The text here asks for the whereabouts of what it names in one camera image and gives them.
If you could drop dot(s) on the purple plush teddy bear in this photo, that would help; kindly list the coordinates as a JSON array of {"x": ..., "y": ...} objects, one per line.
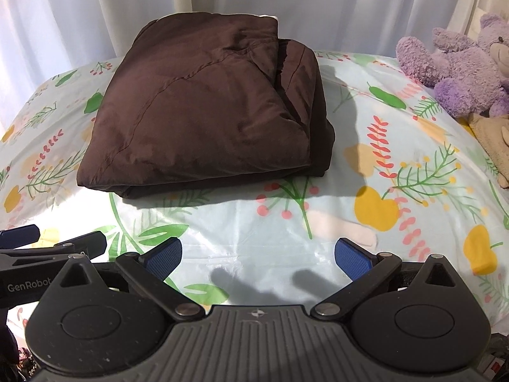
[{"x": 461, "y": 71}]

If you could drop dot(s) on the white sheer curtain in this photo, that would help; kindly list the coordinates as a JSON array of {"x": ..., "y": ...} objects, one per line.
[{"x": 79, "y": 16}]

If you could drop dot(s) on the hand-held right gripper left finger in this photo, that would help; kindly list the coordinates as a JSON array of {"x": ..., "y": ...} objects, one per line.
[{"x": 163, "y": 260}]

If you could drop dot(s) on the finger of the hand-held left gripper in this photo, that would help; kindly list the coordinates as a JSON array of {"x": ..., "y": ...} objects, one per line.
[
  {"x": 20, "y": 235},
  {"x": 87, "y": 242}
]

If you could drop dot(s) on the floral printed bedsheet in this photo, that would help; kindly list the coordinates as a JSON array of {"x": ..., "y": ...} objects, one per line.
[{"x": 246, "y": 223}]

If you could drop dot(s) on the beige plush toy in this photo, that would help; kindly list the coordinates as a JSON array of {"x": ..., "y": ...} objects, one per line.
[{"x": 493, "y": 139}]

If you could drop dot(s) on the dark brown garment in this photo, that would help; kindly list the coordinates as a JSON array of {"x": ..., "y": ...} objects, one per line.
[{"x": 199, "y": 107}]

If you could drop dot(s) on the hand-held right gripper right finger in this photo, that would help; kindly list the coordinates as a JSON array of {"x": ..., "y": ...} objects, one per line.
[{"x": 354, "y": 260}]

